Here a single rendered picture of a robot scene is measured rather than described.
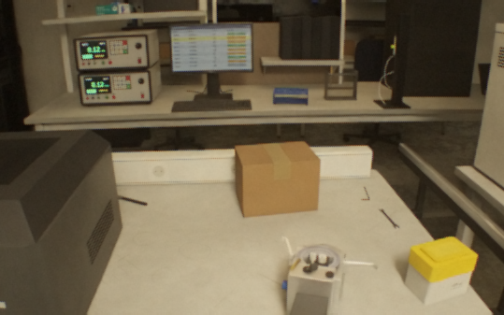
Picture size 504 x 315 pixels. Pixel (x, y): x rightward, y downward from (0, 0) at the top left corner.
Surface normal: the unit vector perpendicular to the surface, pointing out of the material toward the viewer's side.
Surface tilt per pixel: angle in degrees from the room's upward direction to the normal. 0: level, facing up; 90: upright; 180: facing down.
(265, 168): 90
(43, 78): 90
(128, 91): 90
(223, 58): 86
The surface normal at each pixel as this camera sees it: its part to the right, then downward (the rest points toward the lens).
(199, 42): 0.06, 0.29
